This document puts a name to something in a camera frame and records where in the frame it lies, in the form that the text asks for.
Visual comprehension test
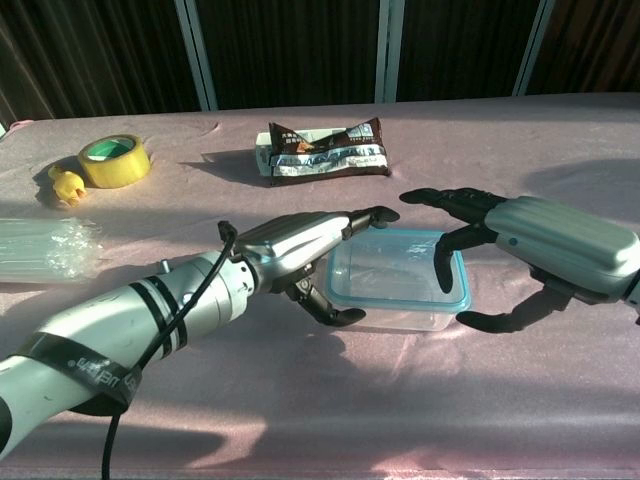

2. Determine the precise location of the clear blue plastic container lid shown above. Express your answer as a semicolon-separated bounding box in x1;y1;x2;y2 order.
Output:
325;228;472;315

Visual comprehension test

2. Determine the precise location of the pink tablecloth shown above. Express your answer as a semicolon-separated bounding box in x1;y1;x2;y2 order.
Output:
0;92;640;480

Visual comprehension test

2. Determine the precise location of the black cable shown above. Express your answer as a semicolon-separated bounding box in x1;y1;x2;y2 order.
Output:
101;220;239;480

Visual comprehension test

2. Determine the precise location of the brown foil snack packet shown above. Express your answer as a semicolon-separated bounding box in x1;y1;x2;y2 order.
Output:
268;117;393;188

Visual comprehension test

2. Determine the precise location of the clear plastic container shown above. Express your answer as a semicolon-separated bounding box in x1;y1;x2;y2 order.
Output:
348;305;454;334

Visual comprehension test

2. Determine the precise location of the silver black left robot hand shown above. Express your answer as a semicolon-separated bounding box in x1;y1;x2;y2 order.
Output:
233;205;402;328

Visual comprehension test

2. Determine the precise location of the yellow packing tape roll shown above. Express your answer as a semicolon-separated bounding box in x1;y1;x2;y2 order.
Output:
77;133;152;190

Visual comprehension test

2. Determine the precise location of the pale metal frame post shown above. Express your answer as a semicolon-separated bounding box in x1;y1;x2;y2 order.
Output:
174;0;220;112
374;0;405;104
512;0;557;97

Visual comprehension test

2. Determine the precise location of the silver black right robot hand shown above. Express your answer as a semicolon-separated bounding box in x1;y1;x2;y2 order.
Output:
399;187;640;334

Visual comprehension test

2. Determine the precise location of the clear plastic bag of straws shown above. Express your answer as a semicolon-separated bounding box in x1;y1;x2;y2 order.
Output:
0;217;105;285

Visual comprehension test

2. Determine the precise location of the white cardboard box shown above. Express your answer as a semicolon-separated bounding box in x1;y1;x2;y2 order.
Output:
255;128;347;177

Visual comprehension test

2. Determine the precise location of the black printed strap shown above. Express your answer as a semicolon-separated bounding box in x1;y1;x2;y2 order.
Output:
18;331;145;416

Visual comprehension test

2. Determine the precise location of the yellow rubber duck toy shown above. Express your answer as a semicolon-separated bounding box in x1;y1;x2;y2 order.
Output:
47;166;88;209

